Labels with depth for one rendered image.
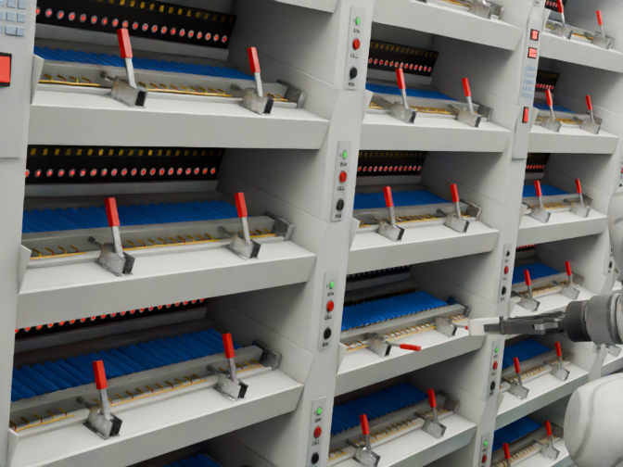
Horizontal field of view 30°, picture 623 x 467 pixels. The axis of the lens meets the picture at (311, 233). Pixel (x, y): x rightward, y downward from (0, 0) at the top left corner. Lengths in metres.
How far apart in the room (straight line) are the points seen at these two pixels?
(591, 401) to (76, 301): 0.64
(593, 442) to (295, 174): 0.61
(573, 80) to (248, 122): 1.62
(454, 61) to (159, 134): 1.10
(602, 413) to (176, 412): 0.55
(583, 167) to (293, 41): 1.41
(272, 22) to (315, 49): 0.09
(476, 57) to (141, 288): 1.16
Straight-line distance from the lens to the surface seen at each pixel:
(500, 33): 2.28
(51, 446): 1.41
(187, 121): 1.46
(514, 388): 2.69
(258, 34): 1.82
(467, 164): 2.40
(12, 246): 1.26
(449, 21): 2.07
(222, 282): 1.57
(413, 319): 2.20
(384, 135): 1.90
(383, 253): 1.94
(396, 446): 2.20
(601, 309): 2.11
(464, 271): 2.41
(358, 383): 1.96
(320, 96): 1.74
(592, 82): 3.05
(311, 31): 1.76
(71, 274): 1.37
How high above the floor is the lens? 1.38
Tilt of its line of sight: 7 degrees down
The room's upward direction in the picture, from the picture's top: 6 degrees clockwise
